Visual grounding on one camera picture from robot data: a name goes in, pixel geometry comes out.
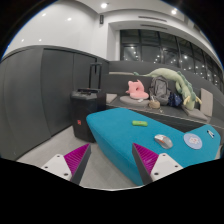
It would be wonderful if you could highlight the pink plush toy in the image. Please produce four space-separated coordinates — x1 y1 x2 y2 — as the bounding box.
126 80 149 99

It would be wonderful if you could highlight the grey bench sofa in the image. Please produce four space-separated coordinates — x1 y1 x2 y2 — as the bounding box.
102 61 224 135

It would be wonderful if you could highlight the small white black object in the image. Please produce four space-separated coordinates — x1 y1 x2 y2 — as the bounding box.
207 130 214 138

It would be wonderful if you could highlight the green pencil case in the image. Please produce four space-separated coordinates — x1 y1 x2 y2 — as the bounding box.
132 120 148 127

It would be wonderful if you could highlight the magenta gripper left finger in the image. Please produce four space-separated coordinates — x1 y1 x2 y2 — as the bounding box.
42 144 91 185

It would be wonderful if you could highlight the green dragon plush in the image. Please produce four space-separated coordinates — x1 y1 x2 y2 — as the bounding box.
133 67 203 111

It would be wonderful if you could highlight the grey square cushion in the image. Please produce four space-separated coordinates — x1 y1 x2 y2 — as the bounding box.
200 89 213 117

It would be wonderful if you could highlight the round light blue mouse pad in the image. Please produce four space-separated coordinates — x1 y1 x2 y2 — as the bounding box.
183 133 202 150

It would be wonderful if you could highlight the black rolling suitcase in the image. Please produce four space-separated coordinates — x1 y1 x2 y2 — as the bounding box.
69 62 107 144

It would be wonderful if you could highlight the grey computer mouse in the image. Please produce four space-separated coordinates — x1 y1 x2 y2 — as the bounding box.
154 134 173 149

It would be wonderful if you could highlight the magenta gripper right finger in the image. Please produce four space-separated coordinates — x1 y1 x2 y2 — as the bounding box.
132 143 182 185

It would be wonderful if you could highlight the dark blue bag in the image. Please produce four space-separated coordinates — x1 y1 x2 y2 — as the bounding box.
168 93 182 107

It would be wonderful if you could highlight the small tan pouch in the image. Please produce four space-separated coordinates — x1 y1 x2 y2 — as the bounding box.
149 97 160 109

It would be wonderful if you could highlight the teal upholstered table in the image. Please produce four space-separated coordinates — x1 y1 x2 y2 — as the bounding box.
86 108 221 185

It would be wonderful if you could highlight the grey backpack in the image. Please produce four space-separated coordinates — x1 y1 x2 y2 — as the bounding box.
149 76 170 105

